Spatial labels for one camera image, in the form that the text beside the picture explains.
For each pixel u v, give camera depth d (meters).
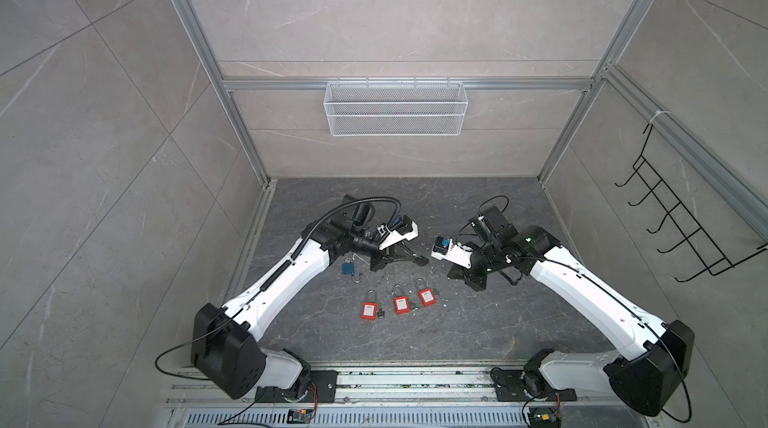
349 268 0.94
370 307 0.86
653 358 0.38
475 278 0.65
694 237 0.64
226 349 0.39
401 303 0.86
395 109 1.01
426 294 0.88
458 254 0.65
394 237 0.61
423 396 0.73
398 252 0.65
